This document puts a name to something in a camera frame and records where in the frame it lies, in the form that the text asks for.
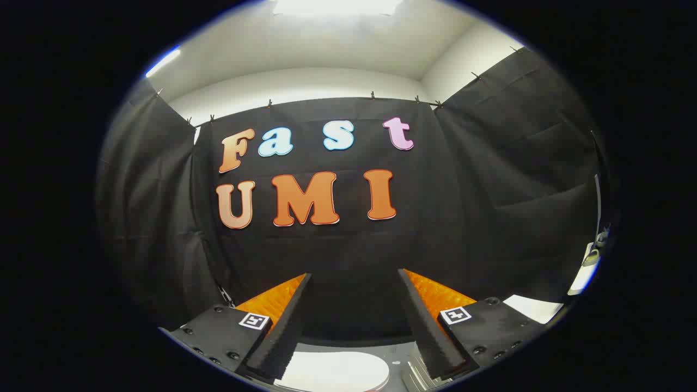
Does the black backdrop cloth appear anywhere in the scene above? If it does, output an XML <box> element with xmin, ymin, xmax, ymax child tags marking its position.
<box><xmin>97</xmin><ymin>46</ymin><xmax>616</xmax><ymax>349</ymax></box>

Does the ceiling light panel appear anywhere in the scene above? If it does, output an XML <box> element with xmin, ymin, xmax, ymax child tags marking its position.
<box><xmin>272</xmin><ymin>0</ymin><xmax>403</xmax><ymax>16</ymax></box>
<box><xmin>144</xmin><ymin>46</ymin><xmax>181</xmax><ymax>78</ymax></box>

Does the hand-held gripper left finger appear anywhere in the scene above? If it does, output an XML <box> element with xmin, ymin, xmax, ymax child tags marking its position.
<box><xmin>160</xmin><ymin>273</ymin><xmax>313</xmax><ymax>381</ymax></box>

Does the white drawer cabinet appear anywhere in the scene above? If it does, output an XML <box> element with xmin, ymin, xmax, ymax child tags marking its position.
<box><xmin>502</xmin><ymin>294</ymin><xmax>564</xmax><ymax>324</ymax></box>

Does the white object with grey top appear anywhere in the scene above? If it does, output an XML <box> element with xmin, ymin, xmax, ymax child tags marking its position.
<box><xmin>568</xmin><ymin>226</ymin><xmax>610</xmax><ymax>296</ymax></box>

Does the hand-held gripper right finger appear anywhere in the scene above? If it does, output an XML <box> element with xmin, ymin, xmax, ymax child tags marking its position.
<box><xmin>398</xmin><ymin>269</ymin><xmax>545</xmax><ymax>380</ymax></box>

